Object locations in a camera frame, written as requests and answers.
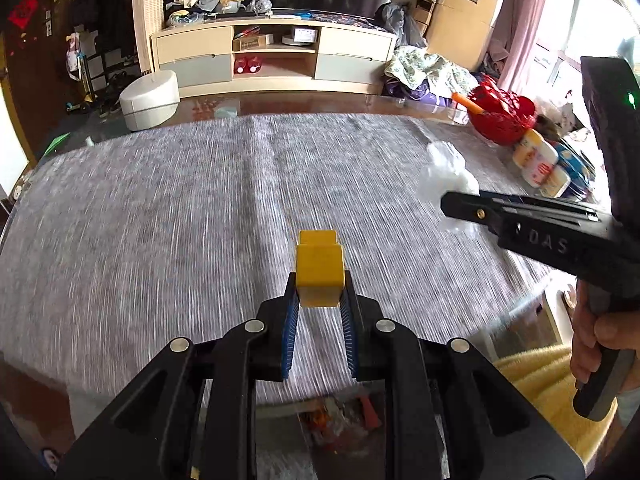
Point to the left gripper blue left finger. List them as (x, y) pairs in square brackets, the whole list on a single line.
[(193, 407)]

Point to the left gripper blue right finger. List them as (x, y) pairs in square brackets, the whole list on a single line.
[(449, 413)]

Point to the white plastic bag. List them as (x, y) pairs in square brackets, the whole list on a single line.
[(445, 171)]

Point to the yellow plastic block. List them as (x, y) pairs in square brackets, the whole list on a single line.
[(320, 269)]

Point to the dark grey trash bin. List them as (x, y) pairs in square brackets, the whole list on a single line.
[(322, 438)]

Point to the person's right hand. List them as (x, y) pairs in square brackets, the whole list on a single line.
[(592, 333)]

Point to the yellow fluffy cushion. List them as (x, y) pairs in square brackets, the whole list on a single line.
[(543, 376)]

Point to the red plastic basket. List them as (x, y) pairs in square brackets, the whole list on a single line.
[(506, 116)]

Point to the grey woven table mat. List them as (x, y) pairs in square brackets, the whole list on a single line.
[(184, 230)]

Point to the orange stick in basket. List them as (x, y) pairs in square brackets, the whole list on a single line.
[(472, 107)]

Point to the floral cloth pile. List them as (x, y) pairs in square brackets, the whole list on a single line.
[(413, 66)]

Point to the cardboard box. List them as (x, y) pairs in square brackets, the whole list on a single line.
[(460, 30)]

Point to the glass coffee table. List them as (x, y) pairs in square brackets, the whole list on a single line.
[(77, 131)]

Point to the white round stool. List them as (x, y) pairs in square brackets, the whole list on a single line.
[(150, 100)]

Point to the beige TV cabinet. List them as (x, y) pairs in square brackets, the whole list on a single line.
[(278, 53)]

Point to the brown wooden door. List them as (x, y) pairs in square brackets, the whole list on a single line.
[(34, 78)]

